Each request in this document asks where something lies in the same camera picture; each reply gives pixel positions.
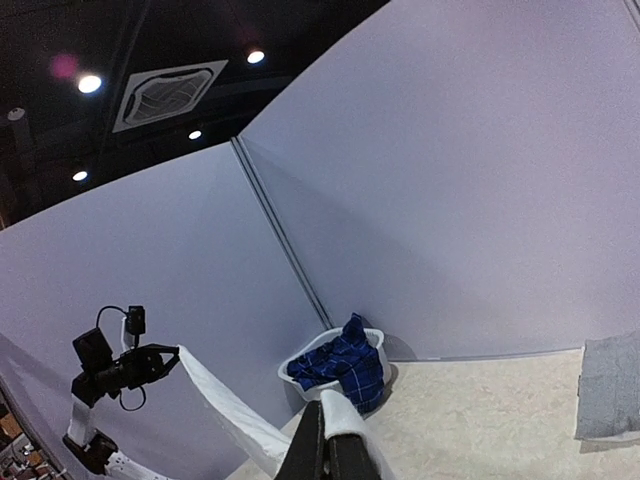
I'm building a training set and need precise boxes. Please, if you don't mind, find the folded grey towel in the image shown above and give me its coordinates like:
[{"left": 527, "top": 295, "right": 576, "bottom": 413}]
[{"left": 575, "top": 331, "right": 639, "bottom": 443}]

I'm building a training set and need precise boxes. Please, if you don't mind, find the white plastic laundry basket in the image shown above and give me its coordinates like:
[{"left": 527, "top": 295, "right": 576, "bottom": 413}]
[{"left": 277, "top": 327, "right": 391, "bottom": 403}]

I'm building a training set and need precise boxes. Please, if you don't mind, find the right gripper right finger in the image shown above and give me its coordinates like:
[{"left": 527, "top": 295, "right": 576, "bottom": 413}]
[{"left": 325, "top": 434, "right": 381, "bottom": 480}]

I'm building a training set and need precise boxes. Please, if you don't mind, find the blue plaid shirt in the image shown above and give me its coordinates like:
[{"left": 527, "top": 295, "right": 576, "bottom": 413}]
[{"left": 286, "top": 313, "right": 385, "bottom": 414}]

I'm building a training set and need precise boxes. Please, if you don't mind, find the left corner wall post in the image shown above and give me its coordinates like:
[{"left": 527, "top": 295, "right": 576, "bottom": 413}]
[{"left": 230, "top": 136, "right": 334, "bottom": 330}]

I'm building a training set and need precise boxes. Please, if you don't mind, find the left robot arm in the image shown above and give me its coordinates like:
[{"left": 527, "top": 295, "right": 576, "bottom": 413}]
[{"left": 63, "top": 328, "right": 180, "bottom": 480}]

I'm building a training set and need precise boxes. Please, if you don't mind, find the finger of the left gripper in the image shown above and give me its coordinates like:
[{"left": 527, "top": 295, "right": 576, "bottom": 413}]
[
  {"left": 156, "top": 349, "right": 180, "bottom": 380},
  {"left": 142, "top": 343, "right": 179, "bottom": 356}
]

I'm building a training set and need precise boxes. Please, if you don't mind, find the white t-shirt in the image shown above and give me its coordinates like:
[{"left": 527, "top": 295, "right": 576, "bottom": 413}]
[{"left": 178, "top": 345, "right": 385, "bottom": 479}]

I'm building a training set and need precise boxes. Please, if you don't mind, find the ceiling air conditioner vent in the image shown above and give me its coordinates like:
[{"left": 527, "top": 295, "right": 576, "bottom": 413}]
[{"left": 112, "top": 60, "right": 229, "bottom": 133}]

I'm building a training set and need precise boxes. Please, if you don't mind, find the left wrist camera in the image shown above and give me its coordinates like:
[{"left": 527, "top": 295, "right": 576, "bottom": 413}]
[{"left": 120, "top": 305, "right": 146, "bottom": 352}]

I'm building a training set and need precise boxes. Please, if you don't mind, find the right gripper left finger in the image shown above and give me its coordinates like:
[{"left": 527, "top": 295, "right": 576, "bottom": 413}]
[{"left": 275, "top": 401, "right": 327, "bottom": 480}]

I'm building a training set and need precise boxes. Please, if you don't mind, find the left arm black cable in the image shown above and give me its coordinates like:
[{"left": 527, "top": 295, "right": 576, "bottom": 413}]
[{"left": 95, "top": 305, "right": 147, "bottom": 412}]

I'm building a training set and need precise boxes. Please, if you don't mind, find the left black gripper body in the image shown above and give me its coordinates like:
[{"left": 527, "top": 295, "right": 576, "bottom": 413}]
[{"left": 71, "top": 328, "right": 159, "bottom": 408}]

